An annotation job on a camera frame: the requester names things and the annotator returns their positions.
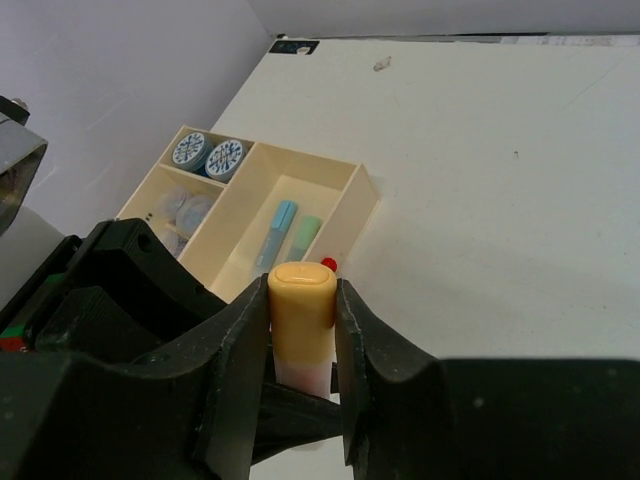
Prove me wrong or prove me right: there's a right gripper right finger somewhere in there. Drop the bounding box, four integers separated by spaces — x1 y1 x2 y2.
335 280 639 479

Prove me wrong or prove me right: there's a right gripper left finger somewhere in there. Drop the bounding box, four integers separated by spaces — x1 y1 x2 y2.
1 277 269 479

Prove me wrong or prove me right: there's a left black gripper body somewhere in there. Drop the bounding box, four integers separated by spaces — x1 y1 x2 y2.
1 218 225 358

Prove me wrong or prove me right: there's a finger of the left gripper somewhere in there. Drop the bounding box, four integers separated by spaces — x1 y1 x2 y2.
252 382 342 463

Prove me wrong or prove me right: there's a paperclip jar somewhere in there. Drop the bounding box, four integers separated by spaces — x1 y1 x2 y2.
156 185 191 221
175 195 214 237
159 227 190 258

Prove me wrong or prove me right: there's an orange highlighter cap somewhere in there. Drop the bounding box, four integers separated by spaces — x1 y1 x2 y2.
267 262 337 365

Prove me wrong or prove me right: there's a blue white ink jar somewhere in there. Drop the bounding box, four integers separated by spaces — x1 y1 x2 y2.
204 139 247 183
171 132 214 173

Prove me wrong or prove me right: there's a blue capped highlighter pen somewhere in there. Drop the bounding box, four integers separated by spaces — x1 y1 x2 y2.
254 200 298 276

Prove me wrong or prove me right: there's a green highlighter pen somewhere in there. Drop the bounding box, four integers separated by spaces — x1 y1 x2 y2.
286 215 322 262

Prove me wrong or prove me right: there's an orange highlighter pen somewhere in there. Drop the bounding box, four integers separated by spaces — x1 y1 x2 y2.
274 357 332 400

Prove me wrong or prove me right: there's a beige wooden organizer tray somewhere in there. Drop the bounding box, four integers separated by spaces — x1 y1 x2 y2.
118 126 380 301

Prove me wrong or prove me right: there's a left table logo sticker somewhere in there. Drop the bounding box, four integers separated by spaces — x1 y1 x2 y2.
269 39 319 55

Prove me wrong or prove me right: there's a small white scrap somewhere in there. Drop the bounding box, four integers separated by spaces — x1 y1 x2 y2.
373 56 392 72

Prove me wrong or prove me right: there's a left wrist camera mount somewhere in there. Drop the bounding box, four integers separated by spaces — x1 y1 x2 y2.
0 96 48 234

